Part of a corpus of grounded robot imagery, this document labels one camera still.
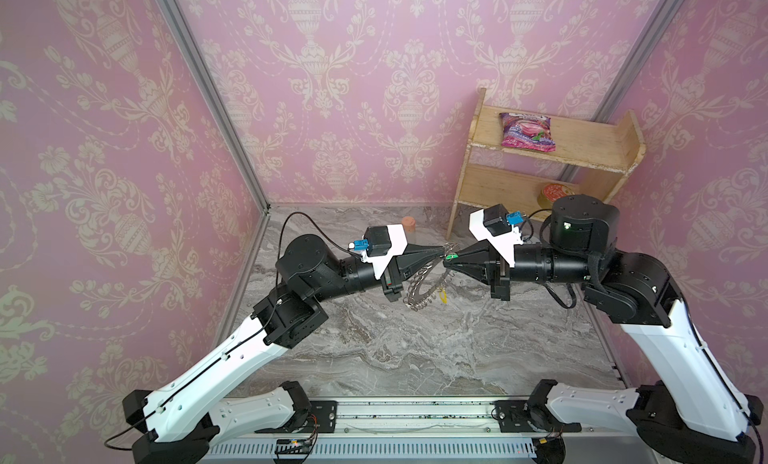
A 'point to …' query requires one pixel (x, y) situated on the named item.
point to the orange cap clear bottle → (409, 223)
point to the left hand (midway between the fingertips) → (440, 254)
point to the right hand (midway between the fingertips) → (449, 258)
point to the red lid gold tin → (550, 193)
